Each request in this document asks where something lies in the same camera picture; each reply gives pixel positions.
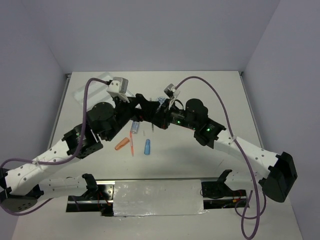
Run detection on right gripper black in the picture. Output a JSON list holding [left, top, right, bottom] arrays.
[[150, 98, 198, 130]]

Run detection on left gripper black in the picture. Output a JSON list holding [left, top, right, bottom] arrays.
[[104, 92, 160, 142]]

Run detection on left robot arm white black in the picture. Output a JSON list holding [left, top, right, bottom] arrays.
[[0, 94, 160, 216]]

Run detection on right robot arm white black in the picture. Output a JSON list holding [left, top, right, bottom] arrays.
[[152, 98, 298, 203]]

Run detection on blue white round jar left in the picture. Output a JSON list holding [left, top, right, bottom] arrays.
[[156, 97, 166, 105]]

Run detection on clear spray bottle blue cap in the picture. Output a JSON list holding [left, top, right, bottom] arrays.
[[130, 121, 140, 134]]

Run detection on orange thin pen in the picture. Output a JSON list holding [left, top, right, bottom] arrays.
[[129, 131, 135, 157]]

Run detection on blue translucent cap case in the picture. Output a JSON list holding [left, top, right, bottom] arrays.
[[144, 138, 151, 156]]

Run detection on orange translucent cap case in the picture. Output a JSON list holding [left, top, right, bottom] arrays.
[[114, 137, 130, 151]]

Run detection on white compartment tray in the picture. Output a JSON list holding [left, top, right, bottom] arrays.
[[87, 72, 134, 106]]

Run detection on silver foil covered panel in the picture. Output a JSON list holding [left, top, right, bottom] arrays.
[[113, 179, 206, 217]]

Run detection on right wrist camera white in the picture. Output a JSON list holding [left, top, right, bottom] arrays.
[[164, 83, 180, 109]]

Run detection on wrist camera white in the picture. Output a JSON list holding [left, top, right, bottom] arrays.
[[164, 83, 180, 109], [106, 77, 130, 103]]

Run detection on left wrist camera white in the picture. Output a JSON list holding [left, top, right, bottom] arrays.
[[106, 77, 130, 103]]

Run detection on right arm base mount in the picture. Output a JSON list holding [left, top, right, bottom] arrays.
[[199, 169, 247, 210]]

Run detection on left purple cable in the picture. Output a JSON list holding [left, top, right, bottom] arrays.
[[0, 77, 113, 216]]

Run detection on purple cable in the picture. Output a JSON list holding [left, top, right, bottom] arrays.
[[0, 77, 113, 216], [173, 76, 266, 238]]

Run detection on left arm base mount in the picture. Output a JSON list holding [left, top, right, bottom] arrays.
[[66, 180, 115, 217]]

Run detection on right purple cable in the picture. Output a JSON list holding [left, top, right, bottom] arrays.
[[173, 76, 266, 238]]

